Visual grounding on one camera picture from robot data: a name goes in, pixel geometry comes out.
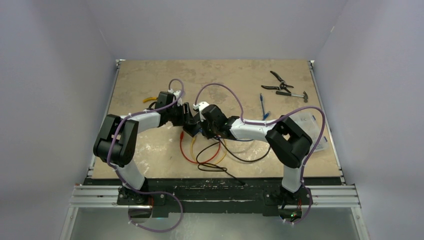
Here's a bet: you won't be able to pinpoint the red ethernet cable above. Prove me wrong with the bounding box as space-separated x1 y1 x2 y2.
179 131 222 165

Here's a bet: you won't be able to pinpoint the claw hammer black handle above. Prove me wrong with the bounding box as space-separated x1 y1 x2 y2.
275 91 309 103

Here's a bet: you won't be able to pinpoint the aluminium table edge rail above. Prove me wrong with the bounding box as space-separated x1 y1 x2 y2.
307 60 346 185

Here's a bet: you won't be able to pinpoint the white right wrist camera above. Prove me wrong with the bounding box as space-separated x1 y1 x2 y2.
193 101 210 122

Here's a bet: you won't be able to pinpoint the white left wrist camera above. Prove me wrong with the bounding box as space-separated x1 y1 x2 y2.
168 88 185 106

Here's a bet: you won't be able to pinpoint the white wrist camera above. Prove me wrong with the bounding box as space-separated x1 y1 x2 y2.
168 88 185 106
193 101 210 122

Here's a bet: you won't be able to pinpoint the aluminium front frame rails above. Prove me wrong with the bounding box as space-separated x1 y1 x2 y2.
60 185 370 240

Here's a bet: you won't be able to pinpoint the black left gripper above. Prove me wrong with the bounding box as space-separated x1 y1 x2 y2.
167 102 196 127

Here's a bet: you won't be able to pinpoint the black network switch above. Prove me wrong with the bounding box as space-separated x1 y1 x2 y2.
182 120 201 138

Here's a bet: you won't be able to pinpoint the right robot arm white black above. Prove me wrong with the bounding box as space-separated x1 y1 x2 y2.
193 102 313 204

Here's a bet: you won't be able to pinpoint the yellow handled pliers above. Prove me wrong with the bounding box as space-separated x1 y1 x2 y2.
142 97 157 103

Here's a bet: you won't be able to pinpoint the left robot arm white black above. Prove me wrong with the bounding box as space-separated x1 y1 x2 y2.
93 89 194 205

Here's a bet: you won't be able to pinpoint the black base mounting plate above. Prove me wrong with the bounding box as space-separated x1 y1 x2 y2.
82 177 342 219

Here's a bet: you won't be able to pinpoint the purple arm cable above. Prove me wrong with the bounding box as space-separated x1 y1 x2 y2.
106 78 186 233
194 82 327 226

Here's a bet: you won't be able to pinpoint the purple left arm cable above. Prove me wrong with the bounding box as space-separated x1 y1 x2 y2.
106 78 186 233

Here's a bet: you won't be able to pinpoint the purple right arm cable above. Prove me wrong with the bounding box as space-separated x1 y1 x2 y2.
194 82 327 226

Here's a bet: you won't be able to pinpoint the clear plastic screw box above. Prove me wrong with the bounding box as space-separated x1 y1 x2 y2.
290 111 329 152

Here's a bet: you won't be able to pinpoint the black wire stripper pliers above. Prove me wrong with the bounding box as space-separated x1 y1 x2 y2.
260 70 295 94

